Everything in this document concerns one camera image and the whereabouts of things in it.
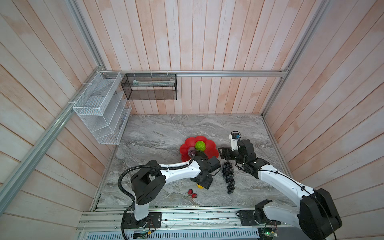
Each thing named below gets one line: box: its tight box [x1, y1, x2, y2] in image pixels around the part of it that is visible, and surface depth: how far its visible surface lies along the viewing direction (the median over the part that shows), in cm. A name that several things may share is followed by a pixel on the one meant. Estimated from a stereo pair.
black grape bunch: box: [221, 161, 236, 195], surface depth 86 cm
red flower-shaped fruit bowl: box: [179, 135, 219, 162], surface depth 101 cm
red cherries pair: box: [184, 188, 198, 199], surface depth 83 cm
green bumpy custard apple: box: [195, 140, 206, 152], surface depth 97 cm
